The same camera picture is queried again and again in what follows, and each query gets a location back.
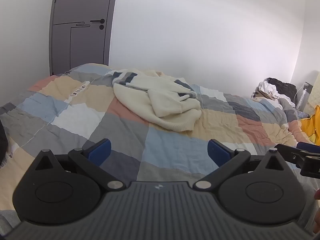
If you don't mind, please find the cream striped knit sweater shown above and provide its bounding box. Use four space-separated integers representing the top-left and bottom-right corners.
111 68 202 132

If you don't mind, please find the grey door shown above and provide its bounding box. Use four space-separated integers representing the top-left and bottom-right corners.
49 0 120 77

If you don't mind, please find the white crumpled cloth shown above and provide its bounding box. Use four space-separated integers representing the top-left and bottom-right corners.
254 80 297 108

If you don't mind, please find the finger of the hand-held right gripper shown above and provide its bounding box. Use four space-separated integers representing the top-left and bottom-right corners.
297 142 320 153
274 144 311 168

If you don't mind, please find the white power strip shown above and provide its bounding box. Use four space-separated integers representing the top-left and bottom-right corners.
69 81 90 97

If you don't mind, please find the yellow cloth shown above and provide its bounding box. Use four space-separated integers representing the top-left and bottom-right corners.
299 105 320 146

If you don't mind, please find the cream headboard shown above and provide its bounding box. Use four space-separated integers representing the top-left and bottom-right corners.
304 72 320 117

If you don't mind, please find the dark cloth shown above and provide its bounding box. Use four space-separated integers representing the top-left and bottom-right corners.
0 122 9 167

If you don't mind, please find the black crumpled cloth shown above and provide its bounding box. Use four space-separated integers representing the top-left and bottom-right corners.
267 78 297 101

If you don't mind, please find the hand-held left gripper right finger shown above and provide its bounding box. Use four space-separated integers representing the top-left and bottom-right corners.
192 138 288 191

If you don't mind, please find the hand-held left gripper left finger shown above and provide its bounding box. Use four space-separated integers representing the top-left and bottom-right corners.
31 138 127 191

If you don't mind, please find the person's right hand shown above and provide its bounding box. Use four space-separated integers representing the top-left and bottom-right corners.
313 189 320 233

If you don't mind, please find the patchwork quilt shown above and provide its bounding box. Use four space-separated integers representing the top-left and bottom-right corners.
0 63 320 220

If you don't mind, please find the black door handle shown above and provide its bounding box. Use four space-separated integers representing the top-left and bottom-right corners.
90 18 105 30

